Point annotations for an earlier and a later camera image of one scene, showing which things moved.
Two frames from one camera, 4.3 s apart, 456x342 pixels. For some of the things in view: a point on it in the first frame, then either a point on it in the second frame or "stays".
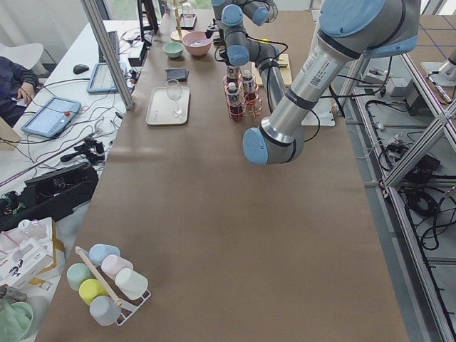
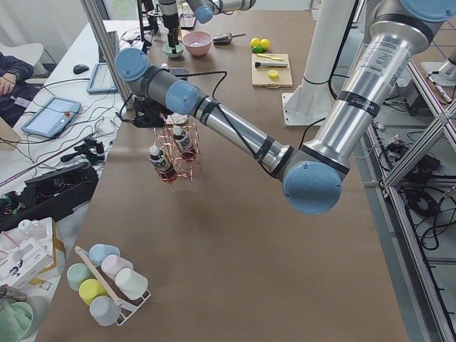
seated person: x=17 y=90 stays
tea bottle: x=248 y=77 → x=184 y=144
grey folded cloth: x=179 y=74 stays
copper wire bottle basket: x=243 y=98 → x=186 y=137
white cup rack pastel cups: x=107 y=283 stays
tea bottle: x=234 y=102 → x=157 y=158
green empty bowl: x=173 y=49 stays
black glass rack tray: x=187 y=21 stays
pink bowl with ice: x=197 y=43 stays
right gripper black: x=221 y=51 → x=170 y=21
